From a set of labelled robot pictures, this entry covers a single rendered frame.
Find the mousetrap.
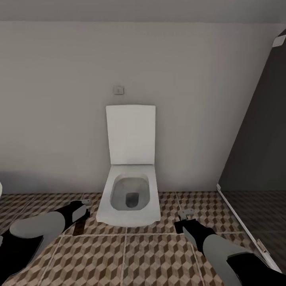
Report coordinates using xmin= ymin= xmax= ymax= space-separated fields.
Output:
xmin=73 ymin=220 xmax=86 ymax=236

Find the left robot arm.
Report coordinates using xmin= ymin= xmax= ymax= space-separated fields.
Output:
xmin=0 ymin=199 xmax=93 ymax=286

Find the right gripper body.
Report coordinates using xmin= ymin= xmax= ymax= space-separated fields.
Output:
xmin=174 ymin=220 xmax=185 ymax=234

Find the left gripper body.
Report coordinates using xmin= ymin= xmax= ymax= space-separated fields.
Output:
xmin=76 ymin=209 xmax=88 ymax=222

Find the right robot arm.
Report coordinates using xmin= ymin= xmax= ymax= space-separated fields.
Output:
xmin=174 ymin=208 xmax=286 ymax=286

